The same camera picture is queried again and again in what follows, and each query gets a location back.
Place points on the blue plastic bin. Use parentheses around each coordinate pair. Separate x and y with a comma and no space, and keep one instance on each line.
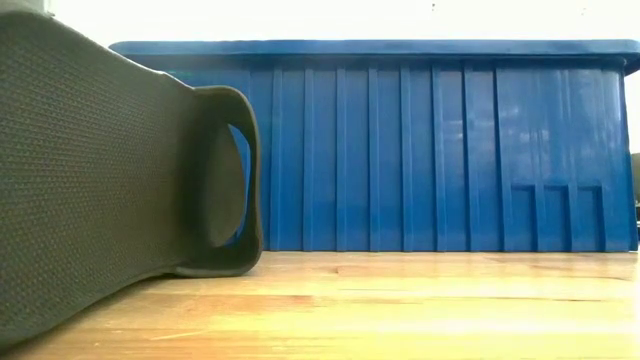
(400,150)

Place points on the black rubber slide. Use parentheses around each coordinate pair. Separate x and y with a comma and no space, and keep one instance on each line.
(90,175)

